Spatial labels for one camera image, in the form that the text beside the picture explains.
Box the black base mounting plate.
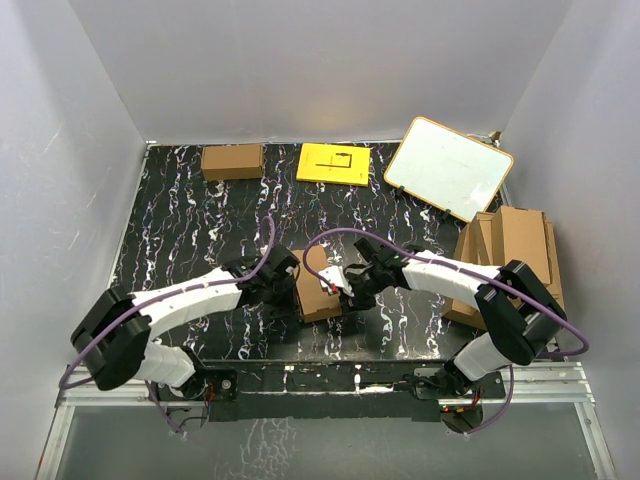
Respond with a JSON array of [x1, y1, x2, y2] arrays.
[[152, 360, 506, 423]]

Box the folded brown cardboard box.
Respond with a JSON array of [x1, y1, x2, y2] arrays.
[[201, 144, 264, 182]]

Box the yellow book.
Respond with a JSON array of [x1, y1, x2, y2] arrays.
[[296, 143, 371, 187]]

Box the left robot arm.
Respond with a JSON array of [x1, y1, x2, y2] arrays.
[[71, 245, 300, 399]]

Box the aluminium frame rail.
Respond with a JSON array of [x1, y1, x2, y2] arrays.
[[36, 362, 617, 479]]

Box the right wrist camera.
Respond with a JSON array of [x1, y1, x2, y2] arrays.
[[319, 265, 354, 298]]

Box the stack of flat cardboard boxes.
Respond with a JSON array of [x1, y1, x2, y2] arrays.
[[454, 206, 565, 306]]

